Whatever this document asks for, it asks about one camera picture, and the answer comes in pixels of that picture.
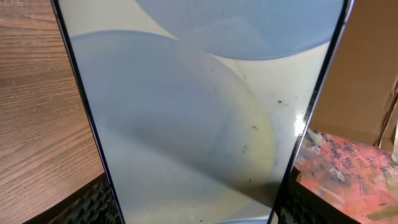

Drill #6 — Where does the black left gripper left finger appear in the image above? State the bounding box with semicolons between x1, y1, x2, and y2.
24;174;122;224

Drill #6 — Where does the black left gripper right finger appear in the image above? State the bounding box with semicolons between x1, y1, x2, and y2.
273;168;359;224

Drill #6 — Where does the brown cardboard backdrop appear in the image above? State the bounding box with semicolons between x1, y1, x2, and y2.
310;0;397;151

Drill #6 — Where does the blue Galaxy smartphone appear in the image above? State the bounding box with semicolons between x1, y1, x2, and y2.
52;0;353;223

